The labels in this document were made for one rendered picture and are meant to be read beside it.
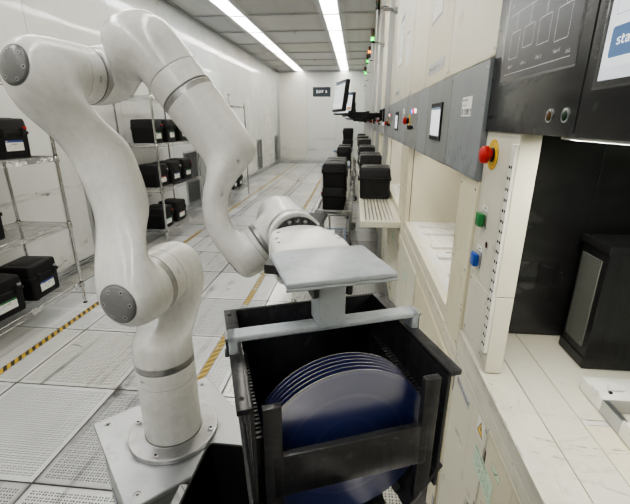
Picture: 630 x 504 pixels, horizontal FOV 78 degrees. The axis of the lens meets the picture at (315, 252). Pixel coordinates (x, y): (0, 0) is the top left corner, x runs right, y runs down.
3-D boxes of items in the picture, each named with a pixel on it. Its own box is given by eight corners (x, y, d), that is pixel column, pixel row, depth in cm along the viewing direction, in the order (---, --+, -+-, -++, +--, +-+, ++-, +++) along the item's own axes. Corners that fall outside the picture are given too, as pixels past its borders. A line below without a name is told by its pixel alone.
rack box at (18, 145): (1, 160, 252) (-10, 117, 244) (-39, 159, 255) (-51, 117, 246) (37, 156, 281) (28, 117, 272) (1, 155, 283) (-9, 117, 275)
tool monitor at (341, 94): (332, 121, 393) (332, 82, 381) (382, 121, 388) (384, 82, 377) (329, 122, 354) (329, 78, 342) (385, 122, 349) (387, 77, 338)
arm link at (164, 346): (120, 372, 78) (99, 260, 70) (171, 327, 95) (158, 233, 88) (175, 380, 76) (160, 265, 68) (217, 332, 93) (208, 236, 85)
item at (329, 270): (375, 407, 67) (387, 229, 57) (443, 518, 48) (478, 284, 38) (230, 436, 61) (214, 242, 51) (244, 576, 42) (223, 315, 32)
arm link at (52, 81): (202, 293, 81) (157, 332, 66) (154, 302, 85) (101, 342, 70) (106, 35, 69) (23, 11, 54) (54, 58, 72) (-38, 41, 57)
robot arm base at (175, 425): (118, 425, 90) (104, 356, 84) (197, 391, 101) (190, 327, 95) (144, 482, 76) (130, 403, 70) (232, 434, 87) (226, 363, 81)
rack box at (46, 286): (38, 302, 282) (29, 268, 274) (0, 301, 283) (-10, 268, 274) (65, 285, 310) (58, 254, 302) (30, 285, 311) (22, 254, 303)
